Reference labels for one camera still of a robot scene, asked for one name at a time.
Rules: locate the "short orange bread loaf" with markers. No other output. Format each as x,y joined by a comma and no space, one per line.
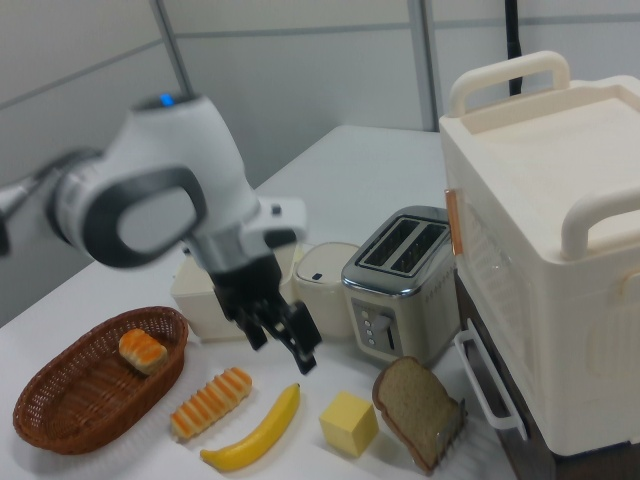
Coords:
142,352

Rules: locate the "dark brown cabinet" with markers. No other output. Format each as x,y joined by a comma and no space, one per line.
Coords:
535,465

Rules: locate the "yellow foam cube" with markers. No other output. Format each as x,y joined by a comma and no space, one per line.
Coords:
347,425

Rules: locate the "small white lidded container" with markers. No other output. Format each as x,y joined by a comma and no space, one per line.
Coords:
325,300

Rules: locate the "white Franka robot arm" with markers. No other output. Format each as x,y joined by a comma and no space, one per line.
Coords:
175,150

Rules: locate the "brown bread slice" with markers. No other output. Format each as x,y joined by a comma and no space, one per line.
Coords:
410,405

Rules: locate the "silver two-slot toaster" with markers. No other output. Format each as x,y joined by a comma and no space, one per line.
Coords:
400,310

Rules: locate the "large cream storage box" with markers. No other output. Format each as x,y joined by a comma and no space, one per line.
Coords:
540,250

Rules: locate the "yellow toy banana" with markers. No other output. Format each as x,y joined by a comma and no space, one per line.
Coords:
255,437

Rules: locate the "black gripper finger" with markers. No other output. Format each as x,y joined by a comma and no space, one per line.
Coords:
302,335
256,332

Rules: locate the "black vertical pole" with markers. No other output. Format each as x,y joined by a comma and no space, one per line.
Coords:
512,40

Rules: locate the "long striped bread roll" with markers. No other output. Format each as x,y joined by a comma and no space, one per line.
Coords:
210,405

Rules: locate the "open white plastic container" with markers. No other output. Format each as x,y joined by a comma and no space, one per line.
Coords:
195,305

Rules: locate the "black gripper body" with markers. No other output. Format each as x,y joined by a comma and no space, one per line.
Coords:
245,290

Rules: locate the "brown wicker basket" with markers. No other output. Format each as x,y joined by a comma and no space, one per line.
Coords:
75,400

